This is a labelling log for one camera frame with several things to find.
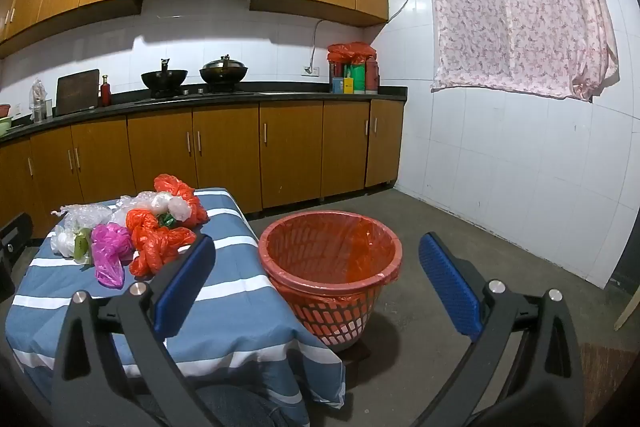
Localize white plastic bag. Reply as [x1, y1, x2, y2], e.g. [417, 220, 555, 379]
[150, 192, 194, 223]
[50, 227, 78, 260]

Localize clear bag on counter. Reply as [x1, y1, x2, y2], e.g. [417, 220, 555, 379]
[29, 78, 52, 124]

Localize black wok with lid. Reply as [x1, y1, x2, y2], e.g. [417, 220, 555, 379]
[199, 54, 249, 86]

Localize person's denim leg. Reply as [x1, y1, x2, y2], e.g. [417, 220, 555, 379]
[192, 382, 301, 427]

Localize wooden lower cabinets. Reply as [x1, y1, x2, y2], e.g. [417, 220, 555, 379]
[0, 99, 405, 238]

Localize clear plastic bags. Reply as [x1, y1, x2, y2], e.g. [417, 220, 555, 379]
[50, 191, 161, 232]

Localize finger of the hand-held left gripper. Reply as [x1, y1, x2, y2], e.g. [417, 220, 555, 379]
[0, 213, 34, 303]

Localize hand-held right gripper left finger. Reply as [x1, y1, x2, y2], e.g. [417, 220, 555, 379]
[52, 234, 216, 427]

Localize knotted orange plastic bag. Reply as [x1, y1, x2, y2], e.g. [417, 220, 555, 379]
[125, 208, 197, 279]

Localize orange bag over thermoses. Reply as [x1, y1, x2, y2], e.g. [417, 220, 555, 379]
[327, 41, 377, 64]

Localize red thermos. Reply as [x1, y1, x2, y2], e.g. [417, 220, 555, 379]
[365, 58, 381, 96]

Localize dark cutting board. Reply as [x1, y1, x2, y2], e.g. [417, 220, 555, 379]
[54, 69, 101, 116]

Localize green canister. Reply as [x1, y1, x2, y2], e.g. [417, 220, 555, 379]
[349, 63, 367, 94]

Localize pink plastic bag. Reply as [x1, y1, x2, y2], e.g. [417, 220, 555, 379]
[90, 223, 134, 288]

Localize wall socket with white cable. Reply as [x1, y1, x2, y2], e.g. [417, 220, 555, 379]
[302, 18, 326, 76]

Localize yellow-green foil wrapper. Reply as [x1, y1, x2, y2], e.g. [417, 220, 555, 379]
[74, 229, 94, 265]

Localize blue white striped tablecloth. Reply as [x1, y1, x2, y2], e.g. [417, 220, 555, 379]
[6, 188, 347, 427]

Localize crumpled orange plastic bag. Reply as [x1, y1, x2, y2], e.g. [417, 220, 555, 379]
[153, 174, 211, 226]

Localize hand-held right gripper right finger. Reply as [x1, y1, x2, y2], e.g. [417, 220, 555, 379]
[415, 232, 586, 427]

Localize gas stove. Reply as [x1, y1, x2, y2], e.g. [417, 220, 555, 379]
[149, 87, 255, 98]

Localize red plastic trash basket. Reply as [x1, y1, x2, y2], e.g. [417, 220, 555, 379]
[258, 212, 403, 353]

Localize wooden stick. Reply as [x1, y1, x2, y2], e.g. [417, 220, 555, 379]
[613, 286, 640, 333]

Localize pink floral curtain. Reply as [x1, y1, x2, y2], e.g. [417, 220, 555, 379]
[418, 0, 621, 104]

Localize black open wok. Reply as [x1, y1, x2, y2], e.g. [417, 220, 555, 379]
[140, 59, 189, 92]

